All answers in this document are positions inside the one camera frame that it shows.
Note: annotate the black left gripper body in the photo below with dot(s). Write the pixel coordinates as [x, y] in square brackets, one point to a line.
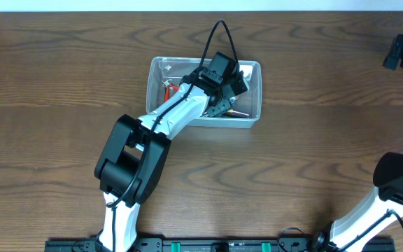
[220, 108]

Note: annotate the yellow black screwdriver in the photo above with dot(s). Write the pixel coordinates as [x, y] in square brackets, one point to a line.
[238, 113]

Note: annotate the red handled pliers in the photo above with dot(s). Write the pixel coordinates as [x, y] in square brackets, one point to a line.
[169, 88]

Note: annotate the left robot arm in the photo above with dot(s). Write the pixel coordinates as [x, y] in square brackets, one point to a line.
[133, 158]

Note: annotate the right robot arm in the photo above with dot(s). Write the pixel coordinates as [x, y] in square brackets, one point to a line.
[380, 207]

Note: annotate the clear plastic container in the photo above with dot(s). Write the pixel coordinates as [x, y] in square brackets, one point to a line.
[172, 69]

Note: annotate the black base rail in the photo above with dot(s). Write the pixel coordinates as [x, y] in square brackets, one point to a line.
[146, 242]

